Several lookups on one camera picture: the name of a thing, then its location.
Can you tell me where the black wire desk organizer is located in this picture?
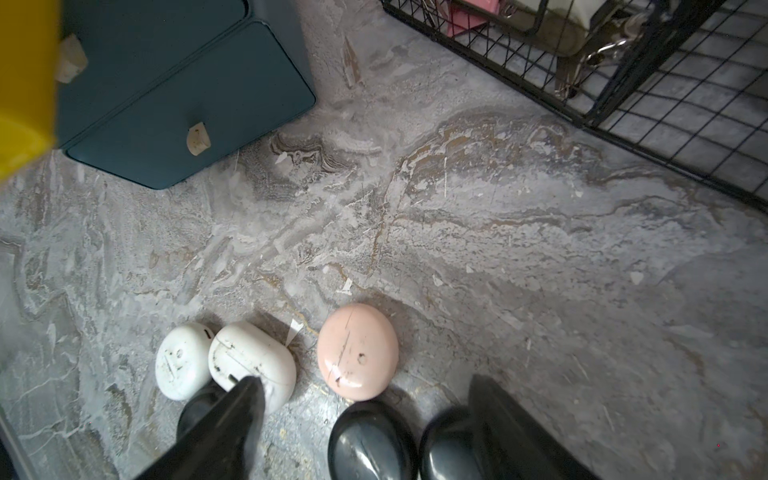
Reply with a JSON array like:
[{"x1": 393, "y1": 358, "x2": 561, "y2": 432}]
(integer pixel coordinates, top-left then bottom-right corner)
[{"x1": 382, "y1": 0, "x2": 767, "y2": 211}]

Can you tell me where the teal lower drawer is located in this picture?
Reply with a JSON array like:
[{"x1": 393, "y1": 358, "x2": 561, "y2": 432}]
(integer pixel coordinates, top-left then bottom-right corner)
[{"x1": 65, "y1": 23, "x2": 315, "y2": 190}]

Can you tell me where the teal drawer cabinet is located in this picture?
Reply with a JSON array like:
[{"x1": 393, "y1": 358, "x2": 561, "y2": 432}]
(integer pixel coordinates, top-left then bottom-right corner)
[{"x1": 55, "y1": 1, "x2": 317, "y2": 157}]

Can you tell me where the pink earphone case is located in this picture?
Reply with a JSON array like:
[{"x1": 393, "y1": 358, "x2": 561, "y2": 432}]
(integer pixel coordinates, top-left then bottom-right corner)
[{"x1": 317, "y1": 303, "x2": 399, "y2": 402}]

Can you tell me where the white round earphone case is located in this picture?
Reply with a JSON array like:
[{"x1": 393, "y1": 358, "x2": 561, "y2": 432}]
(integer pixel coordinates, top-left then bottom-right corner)
[{"x1": 155, "y1": 323, "x2": 214, "y2": 401}]

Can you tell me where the white oval earphone case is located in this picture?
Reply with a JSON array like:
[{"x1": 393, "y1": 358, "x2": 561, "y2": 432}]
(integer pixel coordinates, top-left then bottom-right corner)
[{"x1": 208, "y1": 322, "x2": 297, "y2": 415}]

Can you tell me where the yellow drawer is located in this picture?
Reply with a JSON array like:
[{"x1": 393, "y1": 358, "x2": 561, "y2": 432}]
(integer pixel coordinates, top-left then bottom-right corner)
[{"x1": 1, "y1": 0, "x2": 61, "y2": 180}]

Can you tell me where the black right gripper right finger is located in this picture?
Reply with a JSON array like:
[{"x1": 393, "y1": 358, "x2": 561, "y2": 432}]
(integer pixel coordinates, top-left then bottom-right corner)
[{"x1": 468, "y1": 375, "x2": 598, "y2": 480}]

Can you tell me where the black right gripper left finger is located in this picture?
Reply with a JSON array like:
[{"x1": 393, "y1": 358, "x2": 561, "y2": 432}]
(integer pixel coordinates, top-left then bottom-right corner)
[{"x1": 139, "y1": 376, "x2": 265, "y2": 479}]

